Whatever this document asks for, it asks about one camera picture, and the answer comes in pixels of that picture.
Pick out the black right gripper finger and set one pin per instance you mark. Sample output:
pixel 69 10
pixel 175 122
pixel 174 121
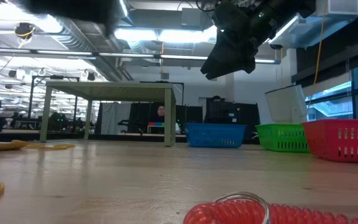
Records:
pixel 221 67
pixel 246 64

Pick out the pale green perforated metal shelf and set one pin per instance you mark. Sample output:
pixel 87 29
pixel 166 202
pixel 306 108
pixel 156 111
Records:
pixel 110 90

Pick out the black metal frame stand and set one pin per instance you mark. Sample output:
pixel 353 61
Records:
pixel 56 77

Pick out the round black ceiling device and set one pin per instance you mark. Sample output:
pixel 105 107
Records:
pixel 24 29

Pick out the red plastic basket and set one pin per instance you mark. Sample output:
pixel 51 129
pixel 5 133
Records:
pixel 343 140

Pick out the gray ceiling air unit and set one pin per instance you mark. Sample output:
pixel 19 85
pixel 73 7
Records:
pixel 196 18

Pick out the black aluminium table frame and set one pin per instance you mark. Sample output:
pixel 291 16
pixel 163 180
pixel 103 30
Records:
pixel 20 137

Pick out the long linear ceiling light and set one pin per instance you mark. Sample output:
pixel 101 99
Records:
pixel 185 57

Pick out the black partition panel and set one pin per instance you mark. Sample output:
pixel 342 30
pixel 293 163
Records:
pixel 228 112
pixel 141 115

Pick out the person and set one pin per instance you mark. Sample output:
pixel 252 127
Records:
pixel 161 111

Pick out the blue plastic basket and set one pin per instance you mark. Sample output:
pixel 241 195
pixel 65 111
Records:
pixel 216 135

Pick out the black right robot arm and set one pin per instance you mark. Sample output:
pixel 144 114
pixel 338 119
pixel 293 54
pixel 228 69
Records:
pixel 291 9

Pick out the white ceiling box unit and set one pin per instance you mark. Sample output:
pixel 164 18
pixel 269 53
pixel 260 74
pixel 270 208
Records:
pixel 340 7

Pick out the red blue green box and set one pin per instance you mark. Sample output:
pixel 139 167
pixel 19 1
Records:
pixel 155 124

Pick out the green plastic basket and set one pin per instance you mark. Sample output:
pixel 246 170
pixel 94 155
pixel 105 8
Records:
pixel 281 137

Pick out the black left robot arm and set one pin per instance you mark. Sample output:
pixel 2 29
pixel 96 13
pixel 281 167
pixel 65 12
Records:
pixel 73 7

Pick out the white curtain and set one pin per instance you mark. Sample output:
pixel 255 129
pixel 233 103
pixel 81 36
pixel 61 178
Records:
pixel 113 118

